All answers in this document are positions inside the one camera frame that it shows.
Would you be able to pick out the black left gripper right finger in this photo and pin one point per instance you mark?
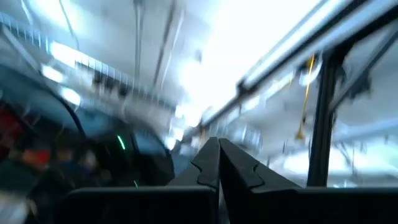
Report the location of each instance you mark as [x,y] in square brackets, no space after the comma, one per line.
[255,202]

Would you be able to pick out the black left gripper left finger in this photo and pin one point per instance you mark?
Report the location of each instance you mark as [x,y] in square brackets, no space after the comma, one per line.
[186,202]

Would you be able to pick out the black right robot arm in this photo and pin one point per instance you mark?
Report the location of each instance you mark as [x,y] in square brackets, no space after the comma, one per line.
[149,161]

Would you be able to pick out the black aluminium table frame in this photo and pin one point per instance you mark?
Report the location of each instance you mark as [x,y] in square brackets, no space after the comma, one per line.
[323,124]

